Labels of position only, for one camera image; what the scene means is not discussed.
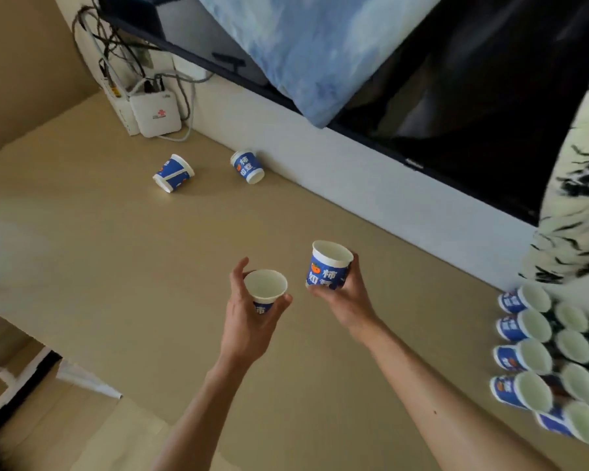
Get person's right hand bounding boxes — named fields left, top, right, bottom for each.
left=306, top=252, right=379, bottom=344

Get person's left hand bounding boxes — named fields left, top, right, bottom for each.
left=219, top=257, right=294, bottom=374

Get grid of paper cups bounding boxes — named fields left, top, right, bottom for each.
left=489, top=281, right=589, bottom=449

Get person's left forearm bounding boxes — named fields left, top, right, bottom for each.
left=149, top=355, right=249, bottom=471

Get person's right forearm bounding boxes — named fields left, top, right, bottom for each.
left=358, top=318, right=560, bottom=471

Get white dustpan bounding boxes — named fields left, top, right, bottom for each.
left=56, top=357, right=124, bottom=400

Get black television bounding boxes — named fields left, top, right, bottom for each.
left=96, top=0, right=589, bottom=227

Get white router box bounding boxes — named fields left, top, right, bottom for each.
left=129, top=90, right=183, bottom=139

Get cream floral cloth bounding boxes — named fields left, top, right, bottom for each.
left=518, top=43, right=589, bottom=290

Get low wooden platform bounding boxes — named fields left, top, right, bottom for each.
left=0, top=304, right=45, bottom=417

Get blue tie-dye cloth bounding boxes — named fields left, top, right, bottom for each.
left=196, top=0, right=445, bottom=129

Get white modem with ports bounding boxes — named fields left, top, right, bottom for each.
left=98, top=68, right=141, bottom=137

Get white router cable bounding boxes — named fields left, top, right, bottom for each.
left=156, top=73, right=197, bottom=143

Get tangle of black cables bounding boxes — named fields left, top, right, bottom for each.
left=71, top=0, right=215, bottom=94

